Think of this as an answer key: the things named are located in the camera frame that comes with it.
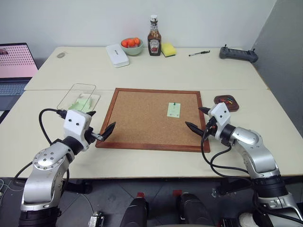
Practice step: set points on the black table leg bracket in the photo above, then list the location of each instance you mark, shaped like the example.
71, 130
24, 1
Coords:
78, 186
232, 189

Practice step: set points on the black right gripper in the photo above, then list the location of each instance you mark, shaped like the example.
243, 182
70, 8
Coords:
209, 128

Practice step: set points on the clear plastic container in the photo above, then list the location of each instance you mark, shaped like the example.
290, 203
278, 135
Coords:
69, 99

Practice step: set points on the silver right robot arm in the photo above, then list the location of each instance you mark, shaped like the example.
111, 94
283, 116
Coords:
258, 153

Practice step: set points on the small grey disc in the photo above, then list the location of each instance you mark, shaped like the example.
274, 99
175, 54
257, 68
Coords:
61, 55

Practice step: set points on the green bowl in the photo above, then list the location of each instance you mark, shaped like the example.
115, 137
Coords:
132, 50

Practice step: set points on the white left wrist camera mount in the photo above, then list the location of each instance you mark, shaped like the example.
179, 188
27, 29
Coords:
75, 127

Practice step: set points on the green paper note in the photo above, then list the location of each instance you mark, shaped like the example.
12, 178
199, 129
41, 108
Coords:
174, 112

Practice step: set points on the ketchup bottle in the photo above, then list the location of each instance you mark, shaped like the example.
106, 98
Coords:
154, 42

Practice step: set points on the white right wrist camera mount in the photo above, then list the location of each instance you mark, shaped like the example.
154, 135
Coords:
221, 116

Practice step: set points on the orange fruit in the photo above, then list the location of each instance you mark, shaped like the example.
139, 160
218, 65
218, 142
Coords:
125, 43
131, 42
136, 40

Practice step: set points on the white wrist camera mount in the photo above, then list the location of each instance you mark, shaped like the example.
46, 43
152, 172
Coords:
75, 127
221, 116

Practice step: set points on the white rectangular box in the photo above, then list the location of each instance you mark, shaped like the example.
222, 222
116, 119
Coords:
117, 55

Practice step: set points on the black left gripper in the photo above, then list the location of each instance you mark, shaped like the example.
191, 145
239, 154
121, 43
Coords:
94, 136

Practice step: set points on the cork board with wooden frame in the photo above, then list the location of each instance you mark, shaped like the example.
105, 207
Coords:
142, 118

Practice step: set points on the grey remote controller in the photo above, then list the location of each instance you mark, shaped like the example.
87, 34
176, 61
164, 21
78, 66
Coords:
236, 54

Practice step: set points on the yellow sponge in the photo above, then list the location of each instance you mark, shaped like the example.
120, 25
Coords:
168, 49

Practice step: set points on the green notes pile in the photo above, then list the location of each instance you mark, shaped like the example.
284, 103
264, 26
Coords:
81, 104

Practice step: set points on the round wooden dish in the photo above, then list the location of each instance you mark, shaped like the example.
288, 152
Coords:
234, 107

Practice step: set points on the black pen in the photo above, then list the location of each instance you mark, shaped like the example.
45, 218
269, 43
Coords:
199, 53

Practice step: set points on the dark rounded shape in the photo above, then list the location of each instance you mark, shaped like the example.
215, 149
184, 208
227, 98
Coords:
133, 212
194, 210

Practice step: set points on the laptop with pink screen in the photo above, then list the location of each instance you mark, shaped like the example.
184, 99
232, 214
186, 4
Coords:
14, 61

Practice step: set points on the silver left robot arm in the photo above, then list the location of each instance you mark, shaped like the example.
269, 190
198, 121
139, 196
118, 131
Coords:
43, 170

